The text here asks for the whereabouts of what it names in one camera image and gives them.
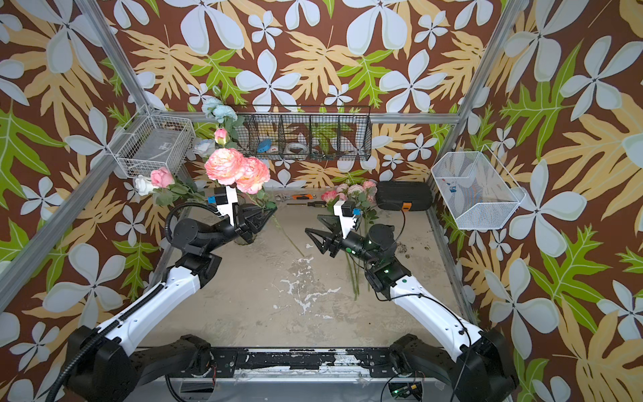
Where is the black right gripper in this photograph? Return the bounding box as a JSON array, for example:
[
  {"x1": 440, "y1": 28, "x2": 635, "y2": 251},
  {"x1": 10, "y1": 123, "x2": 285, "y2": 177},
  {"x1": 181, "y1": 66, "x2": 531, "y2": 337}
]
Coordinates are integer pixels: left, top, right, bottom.
[{"x1": 310, "y1": 217, "x2": 383, "y2": 271}]

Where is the pink rose bunch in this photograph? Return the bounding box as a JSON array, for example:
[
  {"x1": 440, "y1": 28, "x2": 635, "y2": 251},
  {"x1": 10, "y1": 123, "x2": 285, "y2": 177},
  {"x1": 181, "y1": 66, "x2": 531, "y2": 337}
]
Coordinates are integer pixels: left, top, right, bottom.
[{"x1": 203, "y1": 143, "x2": 279, "y2": 229}]

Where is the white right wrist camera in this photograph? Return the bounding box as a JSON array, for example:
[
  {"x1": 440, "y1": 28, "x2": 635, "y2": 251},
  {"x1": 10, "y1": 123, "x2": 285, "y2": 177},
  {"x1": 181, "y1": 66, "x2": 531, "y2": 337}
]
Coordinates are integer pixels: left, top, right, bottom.
[{"x1": 333, "y1": 199, "x2": 362, "y2": 238}]

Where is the black yellow screwdriver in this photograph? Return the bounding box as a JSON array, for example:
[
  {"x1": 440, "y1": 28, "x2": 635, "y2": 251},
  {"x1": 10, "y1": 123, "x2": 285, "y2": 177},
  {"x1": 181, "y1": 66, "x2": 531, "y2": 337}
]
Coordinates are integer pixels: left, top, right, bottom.
[{"x1": 287, "y1": 200, "x2": 327, "y2": 208}]

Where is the white wire basket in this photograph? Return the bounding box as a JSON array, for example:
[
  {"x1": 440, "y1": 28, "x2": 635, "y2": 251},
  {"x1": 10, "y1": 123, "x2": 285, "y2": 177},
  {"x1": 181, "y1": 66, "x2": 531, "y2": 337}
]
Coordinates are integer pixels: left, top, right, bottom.
[
  {"x1": 112, "y1": 107, "x2": 196, "y2": 179},
  {"x1": 431, "y1": 151, "x2": 526, "y2": 231}
]

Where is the black zip case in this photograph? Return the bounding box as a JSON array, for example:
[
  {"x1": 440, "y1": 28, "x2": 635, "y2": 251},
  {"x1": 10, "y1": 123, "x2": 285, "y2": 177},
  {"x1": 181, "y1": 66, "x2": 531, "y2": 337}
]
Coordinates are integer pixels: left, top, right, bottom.
[{"x1": 375, "y1": 181, "x2": 434, "y2": 212}]

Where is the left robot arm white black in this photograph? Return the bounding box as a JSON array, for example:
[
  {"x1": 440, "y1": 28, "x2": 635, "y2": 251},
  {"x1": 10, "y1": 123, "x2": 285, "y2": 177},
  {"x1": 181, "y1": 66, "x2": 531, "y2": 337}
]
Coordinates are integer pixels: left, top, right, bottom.
[{"x1": 46, "y1": 200, "x2": 276, "y2": 401}]

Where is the pale pink carnation stem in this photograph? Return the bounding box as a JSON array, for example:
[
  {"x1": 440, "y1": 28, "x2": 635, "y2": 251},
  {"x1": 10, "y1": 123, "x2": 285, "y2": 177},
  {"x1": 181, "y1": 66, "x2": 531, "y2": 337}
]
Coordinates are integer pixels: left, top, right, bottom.
[{"x1": 347, "y1": 184, "x2": 363, "y2": 301}]

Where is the white rose stem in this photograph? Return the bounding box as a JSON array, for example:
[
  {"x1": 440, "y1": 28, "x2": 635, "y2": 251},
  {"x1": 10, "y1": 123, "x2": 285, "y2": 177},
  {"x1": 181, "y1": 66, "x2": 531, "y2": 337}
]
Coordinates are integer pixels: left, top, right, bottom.
[{"x1": 132, "y1": 175, "x2": 157, "y2": 197}]

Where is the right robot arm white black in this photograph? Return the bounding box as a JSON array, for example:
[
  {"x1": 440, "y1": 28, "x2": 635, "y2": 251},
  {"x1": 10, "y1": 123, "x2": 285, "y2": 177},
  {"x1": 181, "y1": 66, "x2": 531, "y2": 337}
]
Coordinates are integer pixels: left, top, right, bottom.
[{"x1": 305, "y1": 215, "x2": 519, "y2": 401}]

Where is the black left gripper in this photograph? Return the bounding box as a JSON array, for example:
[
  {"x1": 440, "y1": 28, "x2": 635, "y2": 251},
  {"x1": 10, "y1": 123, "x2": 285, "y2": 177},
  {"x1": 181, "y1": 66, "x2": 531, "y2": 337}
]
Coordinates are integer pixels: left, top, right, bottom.
[{"x1": 203, "y1": 204, "x2": 271, "y2": 257}]

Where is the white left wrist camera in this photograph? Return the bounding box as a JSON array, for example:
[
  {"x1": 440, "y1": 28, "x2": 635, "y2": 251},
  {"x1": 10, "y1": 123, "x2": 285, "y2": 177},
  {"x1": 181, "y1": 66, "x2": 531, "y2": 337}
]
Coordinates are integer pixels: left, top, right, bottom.
[{"x1": 206, "y1": 186, "x2": 239, "y2": 227}]

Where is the white wire basket right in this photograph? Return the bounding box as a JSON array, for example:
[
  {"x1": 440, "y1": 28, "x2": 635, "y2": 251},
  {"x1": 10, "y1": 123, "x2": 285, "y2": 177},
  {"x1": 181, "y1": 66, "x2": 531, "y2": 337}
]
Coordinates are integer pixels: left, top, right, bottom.
[{"x1": 431, "y1": 151, "x2": 526, "y2": 231}]

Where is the pink rose cluster stem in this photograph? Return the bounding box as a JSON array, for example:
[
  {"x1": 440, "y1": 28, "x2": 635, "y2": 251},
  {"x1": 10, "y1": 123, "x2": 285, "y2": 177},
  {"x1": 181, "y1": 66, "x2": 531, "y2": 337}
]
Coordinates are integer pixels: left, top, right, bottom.
[{"x1": 362, "y1": 180, "x2": 378, "y2": 224}]

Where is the pale blue rose stem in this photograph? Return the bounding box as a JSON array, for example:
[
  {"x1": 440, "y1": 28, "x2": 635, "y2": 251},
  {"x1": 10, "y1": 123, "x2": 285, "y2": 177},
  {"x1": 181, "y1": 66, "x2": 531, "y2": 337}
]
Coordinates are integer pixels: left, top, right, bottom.
[{"x1": 194, "y1": 139, "x2": 217, "y2": 160}]

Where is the light blue flower stem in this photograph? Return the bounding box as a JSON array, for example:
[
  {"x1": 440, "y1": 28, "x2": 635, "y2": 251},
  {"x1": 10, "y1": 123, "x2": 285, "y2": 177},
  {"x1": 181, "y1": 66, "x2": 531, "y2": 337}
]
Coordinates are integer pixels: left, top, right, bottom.
[{"x1": 202, "y1": 85, "x2": 244, "y2": 147}]

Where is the clear ribbed glass vase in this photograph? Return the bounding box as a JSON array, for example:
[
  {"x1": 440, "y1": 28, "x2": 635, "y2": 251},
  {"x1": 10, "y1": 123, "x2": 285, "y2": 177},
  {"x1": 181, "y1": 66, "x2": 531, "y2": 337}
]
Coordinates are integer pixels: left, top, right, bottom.
[{"x1": 234, "y1": 232, "x2": 257, "y2": 246}]

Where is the black wire wall basket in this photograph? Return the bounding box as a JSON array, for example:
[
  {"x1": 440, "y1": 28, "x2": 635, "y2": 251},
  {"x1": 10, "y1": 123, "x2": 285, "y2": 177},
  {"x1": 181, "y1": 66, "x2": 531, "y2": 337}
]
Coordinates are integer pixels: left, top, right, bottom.
[{"x1": 235, "y1": 105, "x2": 373, "y2": 162}]

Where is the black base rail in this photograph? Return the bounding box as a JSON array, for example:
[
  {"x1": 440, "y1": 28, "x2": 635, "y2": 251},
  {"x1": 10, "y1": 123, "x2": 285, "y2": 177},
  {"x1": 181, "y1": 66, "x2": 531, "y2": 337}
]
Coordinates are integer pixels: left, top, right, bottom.
[{"x1": 209, "y1": 347, "x2": 394, "y2": 379}]

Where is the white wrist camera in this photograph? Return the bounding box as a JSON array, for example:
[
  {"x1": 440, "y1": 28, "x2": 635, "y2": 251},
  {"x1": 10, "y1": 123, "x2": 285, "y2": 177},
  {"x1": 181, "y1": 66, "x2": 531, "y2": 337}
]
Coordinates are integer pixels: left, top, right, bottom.
[
  {"x1": 333, "y1": 199, "x2": 362, "y2": 238},
  {"x1": 206, "y1": 186, "x2": 239, "y2": 227}
]

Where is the white wire basket left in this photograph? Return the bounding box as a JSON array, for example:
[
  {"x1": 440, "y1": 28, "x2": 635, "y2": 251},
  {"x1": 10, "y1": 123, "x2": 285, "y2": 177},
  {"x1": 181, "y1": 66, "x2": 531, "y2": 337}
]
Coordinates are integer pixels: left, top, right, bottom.
[{"x1": 112, "y1": 107, "x2": 196, "y2": 179}]

